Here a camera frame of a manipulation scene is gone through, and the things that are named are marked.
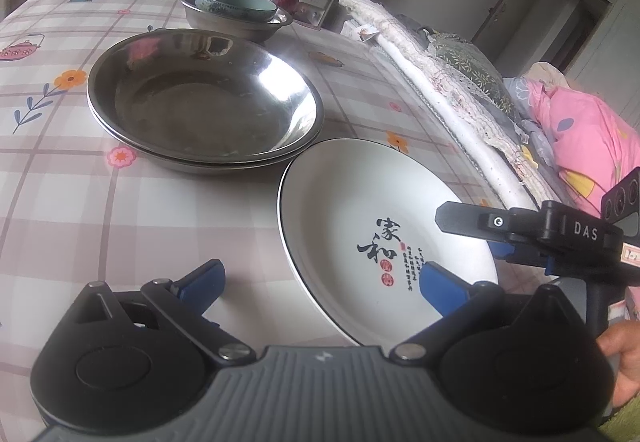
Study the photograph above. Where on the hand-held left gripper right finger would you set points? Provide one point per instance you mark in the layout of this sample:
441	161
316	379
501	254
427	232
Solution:
442	287

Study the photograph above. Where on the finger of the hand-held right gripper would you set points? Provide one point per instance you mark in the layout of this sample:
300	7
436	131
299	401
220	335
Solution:
502	249
470	221

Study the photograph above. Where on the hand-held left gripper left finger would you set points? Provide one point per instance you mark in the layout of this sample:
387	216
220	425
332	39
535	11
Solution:
202	282

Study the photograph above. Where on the white ceramic plate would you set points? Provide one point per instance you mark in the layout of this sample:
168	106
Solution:
350	192

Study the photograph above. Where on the deep stainless steel bowl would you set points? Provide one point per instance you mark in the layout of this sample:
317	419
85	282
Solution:
250	29

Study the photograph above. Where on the teal ceramic bowl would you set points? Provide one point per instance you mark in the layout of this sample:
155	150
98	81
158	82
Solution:
235	4

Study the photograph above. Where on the person's right hand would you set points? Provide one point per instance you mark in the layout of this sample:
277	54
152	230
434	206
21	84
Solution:
625	362

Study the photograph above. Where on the pink printed blanket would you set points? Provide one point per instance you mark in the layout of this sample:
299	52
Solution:
585	131

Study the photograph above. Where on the grey floral bedsheet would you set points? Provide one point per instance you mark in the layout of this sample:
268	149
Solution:
525	121

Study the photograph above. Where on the white rolled quilted mat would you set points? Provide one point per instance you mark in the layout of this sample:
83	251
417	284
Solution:
450	86

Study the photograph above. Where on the green floral lace pillow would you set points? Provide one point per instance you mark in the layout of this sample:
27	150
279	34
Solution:
475	71

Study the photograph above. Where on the plaid floral tablecloth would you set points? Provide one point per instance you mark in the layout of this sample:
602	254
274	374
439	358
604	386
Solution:
50	202

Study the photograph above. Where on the yellow-green cloth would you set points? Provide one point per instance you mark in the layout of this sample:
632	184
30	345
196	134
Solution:
622	424

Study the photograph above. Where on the small paper tag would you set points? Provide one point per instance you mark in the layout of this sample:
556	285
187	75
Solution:
369	30

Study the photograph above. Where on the brown wooden door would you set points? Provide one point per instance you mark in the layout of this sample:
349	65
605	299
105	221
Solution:
530	1

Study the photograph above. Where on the white water dispenser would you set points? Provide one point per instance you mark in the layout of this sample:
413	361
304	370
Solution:
315	9

